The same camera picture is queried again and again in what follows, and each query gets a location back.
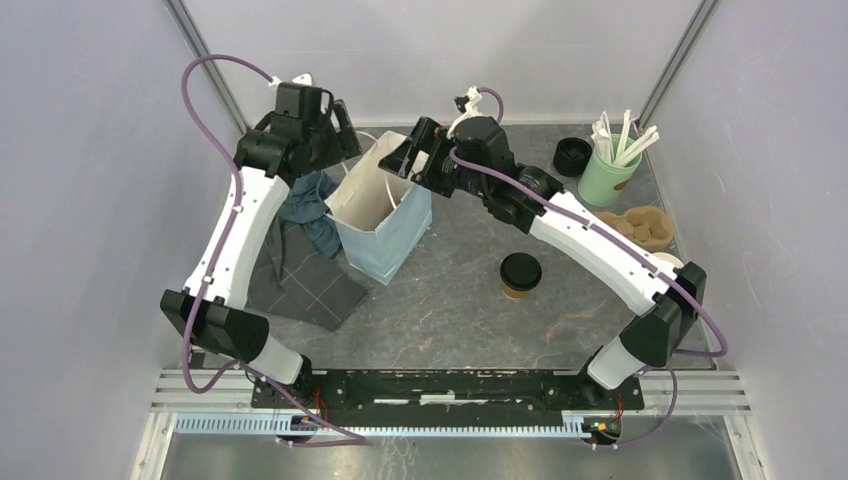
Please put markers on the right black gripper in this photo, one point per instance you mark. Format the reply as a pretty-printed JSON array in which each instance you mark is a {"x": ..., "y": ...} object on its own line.
[{"x": 426, "y": 136}]

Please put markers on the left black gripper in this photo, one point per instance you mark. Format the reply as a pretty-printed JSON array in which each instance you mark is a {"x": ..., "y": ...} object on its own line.
[{"x": 344, "y": 143}]

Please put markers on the light blue paper bag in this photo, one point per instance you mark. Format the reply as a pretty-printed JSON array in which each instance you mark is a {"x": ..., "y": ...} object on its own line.
[{"x": 380, "y": 217}]

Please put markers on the brown paper coffee cup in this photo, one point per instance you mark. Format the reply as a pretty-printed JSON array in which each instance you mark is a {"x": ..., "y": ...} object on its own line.
[{"x": 518, "y": 289}]

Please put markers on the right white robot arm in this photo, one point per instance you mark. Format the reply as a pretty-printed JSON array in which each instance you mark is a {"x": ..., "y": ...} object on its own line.
[{"x": 475, "y": 157}]

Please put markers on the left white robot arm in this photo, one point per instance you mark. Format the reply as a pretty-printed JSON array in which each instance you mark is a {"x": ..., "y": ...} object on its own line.
[{"x": 308, "y": 130}]

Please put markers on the blue crumpled cloth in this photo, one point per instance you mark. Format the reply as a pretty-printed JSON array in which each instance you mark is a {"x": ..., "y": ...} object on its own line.
[{"x": 306, "y": 206}]

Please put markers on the dark grey checked cloth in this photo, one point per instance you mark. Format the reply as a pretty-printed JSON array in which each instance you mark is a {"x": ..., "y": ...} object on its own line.
[{"x": 291, "y": 279}]

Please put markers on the stack of black lids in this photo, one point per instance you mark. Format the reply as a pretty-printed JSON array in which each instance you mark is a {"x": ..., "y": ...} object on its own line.
[{"x": 571, "y": 156}]

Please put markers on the white wrapped straws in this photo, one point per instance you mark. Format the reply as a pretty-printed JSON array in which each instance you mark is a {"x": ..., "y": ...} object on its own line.
[{"x": 621, "y": 150}]

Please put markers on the green cup holder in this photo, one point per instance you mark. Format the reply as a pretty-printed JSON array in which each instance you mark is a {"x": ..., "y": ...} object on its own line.
[{"x": 602, "y": 182}]

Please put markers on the stack of paper cups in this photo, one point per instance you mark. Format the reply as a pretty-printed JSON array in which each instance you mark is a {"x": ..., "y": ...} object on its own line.
[{"x": 669, "y": 258}]

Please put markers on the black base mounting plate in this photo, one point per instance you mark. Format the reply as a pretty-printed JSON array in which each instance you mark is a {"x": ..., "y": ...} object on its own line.
[{"x": 460, "y": 397}]

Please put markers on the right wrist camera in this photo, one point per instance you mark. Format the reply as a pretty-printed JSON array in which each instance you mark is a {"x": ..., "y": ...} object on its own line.
[{"x": 467, "y": 106}]

